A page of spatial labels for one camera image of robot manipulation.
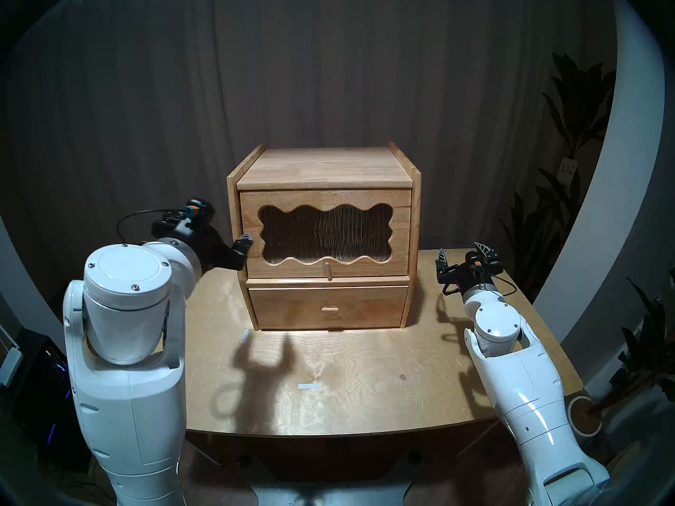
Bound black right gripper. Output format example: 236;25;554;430
435;241;504;296

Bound tall dark leafy plant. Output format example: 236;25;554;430
498;52;618;292

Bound white plant pot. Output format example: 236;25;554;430
568;395;605;437

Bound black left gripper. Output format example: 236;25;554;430
152;198;254;272

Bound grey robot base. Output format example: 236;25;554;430
237;451;422;506

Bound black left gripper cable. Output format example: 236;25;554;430
117;209;181;244

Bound wooden door with wavy window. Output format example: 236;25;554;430
239;189;413;282

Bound small dark leafy plant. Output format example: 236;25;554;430
591;270;675;416

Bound wooden cabinet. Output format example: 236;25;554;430
227;142;422;332

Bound grey curtain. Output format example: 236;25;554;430
5;0;618;305

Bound white box device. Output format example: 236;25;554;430
0;326;23;387

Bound wooden drawer with knob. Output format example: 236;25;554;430
248;285;410;330

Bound black computer case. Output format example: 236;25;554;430
11;328;91;471

